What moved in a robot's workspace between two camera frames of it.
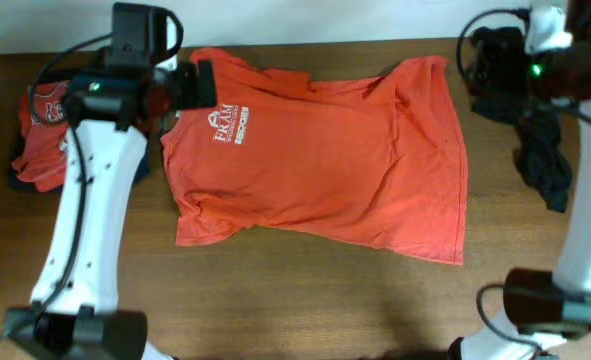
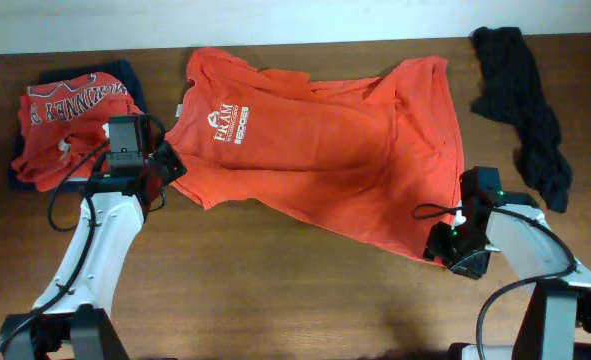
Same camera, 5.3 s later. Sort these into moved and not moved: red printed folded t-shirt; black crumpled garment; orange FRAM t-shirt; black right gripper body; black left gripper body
Moved: black left gripper body; orange FRAM t-shirt; black right gripper body
Not moved: red printed folded t-shirt; black crumpled garment
